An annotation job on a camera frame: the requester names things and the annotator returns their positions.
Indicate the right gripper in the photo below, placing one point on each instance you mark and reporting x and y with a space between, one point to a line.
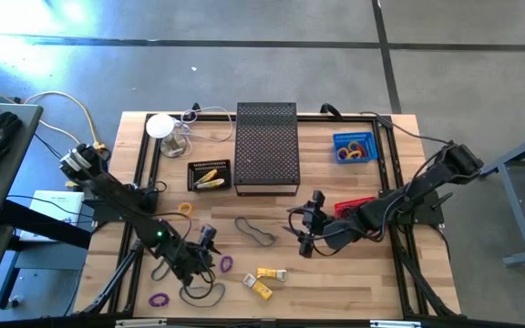
317 225

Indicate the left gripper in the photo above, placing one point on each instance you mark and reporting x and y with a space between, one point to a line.
189 262

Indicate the purple coil wristband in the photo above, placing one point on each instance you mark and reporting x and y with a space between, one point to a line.
343 156
221 264
151 300

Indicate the grey rubber band loop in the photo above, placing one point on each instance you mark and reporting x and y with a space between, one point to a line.
244 218

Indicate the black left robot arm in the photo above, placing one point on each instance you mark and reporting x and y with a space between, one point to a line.
121 200

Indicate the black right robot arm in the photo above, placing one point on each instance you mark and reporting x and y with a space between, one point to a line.
408 193

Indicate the red plastic basket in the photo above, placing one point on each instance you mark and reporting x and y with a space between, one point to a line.
349 205

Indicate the black plastic basket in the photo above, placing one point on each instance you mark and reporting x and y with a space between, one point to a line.
192 175

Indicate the black mesh riser shelf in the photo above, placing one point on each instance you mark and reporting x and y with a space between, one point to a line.
267 146

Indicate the blue plastic basket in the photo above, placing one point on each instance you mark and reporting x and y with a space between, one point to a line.
369 141

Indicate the white mushroom lamp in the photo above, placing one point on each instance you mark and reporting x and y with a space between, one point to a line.
160 126

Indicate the white cardboard box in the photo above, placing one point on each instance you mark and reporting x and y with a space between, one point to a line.
57 202

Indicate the black metal stand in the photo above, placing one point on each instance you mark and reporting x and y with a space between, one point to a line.
39 223

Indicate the grey side table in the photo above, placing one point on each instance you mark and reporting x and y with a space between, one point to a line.
7 182

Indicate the black aluminium table frame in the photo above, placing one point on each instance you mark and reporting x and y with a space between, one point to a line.
143 150

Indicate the grey metal table frame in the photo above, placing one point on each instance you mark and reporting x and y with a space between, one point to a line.
517 214

